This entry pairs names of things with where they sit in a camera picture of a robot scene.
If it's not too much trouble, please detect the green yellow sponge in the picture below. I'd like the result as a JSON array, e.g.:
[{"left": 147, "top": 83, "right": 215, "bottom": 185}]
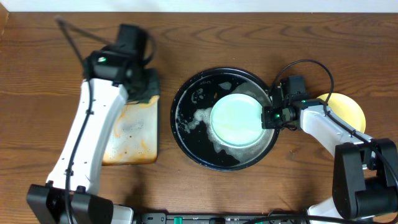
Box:
[{"left": 132, "top": 68, "right": 160, "bottom": 103}]

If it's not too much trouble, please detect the black rectangular soapy tray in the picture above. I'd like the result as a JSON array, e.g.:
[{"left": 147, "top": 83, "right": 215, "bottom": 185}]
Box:
[{"left": 103, "top": 95, "right": 160, "bottom": 166}]

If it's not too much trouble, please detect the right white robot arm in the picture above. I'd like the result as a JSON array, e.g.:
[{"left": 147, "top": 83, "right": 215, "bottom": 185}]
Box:
[{"left": 262, "top": 87, "right": 397, "bottom": 223}]

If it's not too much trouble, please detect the mint plate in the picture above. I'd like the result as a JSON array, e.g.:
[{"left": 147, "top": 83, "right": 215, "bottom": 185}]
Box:
[{"left": 210, "top": 93, "right": 265, "bottom": 147}]

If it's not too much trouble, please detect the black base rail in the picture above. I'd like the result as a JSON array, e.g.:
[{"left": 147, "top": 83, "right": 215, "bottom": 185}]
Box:
[{"left": 133, "top": 212, "right": 312, "bottom": 224}]

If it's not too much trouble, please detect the yellow plate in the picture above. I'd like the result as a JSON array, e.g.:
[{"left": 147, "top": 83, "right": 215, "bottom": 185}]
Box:
[{"left": 328, "top": 93, "right": 366, "bottom": 133}]

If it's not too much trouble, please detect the black round tray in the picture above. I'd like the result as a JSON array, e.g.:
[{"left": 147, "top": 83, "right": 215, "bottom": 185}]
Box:
[{"left": 170, "top": 67, "right": 279, "bottom": 171}]

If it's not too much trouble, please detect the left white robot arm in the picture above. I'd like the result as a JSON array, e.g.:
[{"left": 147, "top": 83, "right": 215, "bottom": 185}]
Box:
[{"left": 27, "top": 50, "right": 153, "bottom": 223}]

